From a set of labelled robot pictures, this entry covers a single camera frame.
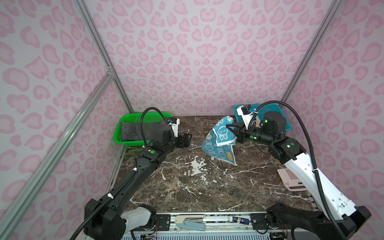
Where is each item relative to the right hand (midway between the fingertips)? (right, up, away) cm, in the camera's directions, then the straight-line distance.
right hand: (229, 124), depth 65 cm
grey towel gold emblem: (-60, -4, +39) cm, 72 cm away
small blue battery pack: (+8, -46, +7) cm, 48 cm away
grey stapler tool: (-17, -46, +7) cm, 50 cm away
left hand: (-19, -4, +12) cm, 23 cm away
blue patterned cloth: (-4, -8, +3) cm, 10 cm away
